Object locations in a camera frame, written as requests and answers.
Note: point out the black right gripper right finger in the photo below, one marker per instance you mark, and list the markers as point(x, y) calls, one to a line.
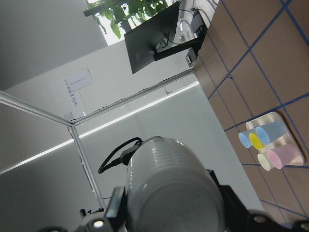
point(234, 208)

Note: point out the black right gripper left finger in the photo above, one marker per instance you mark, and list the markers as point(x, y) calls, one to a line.
point(116, 211)

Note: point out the grey plastic cup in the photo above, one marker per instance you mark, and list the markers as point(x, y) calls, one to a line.
point(169, 190)

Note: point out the pale green plastic cup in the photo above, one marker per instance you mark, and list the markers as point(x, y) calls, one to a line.
point(264, 161)

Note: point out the yellow plastic cup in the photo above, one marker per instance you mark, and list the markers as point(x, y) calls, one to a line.
point(257, 144)

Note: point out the blue cup at tray end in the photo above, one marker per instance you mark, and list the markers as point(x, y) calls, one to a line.
point(244, 137)

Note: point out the pink plastic cup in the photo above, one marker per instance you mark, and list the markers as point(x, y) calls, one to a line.
point(282, 155)

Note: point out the blue cup near tray corner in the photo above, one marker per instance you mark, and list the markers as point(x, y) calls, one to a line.
point(270, 132)

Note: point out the cream plastic tray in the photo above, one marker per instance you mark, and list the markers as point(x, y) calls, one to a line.
point(285, 139)

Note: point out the black computer monitor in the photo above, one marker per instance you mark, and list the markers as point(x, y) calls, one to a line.
point(151, 37)

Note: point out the green potted plant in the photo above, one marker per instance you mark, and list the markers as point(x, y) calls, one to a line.
point(113, 16)

